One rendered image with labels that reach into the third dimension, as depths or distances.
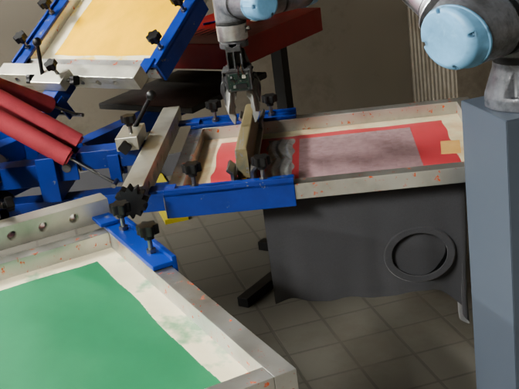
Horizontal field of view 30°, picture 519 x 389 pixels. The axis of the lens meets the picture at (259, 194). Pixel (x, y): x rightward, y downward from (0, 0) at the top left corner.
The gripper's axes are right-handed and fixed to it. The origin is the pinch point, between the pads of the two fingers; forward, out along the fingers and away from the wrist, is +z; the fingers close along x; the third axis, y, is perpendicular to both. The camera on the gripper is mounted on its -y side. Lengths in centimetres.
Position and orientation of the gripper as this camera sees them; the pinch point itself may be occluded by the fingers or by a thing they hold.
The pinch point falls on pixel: (245, 117)
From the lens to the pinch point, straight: 246.2
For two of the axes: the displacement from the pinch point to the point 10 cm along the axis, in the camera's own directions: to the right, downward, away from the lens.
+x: 9.9, -1.1, -0.9
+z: 1.3, 9.3, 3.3
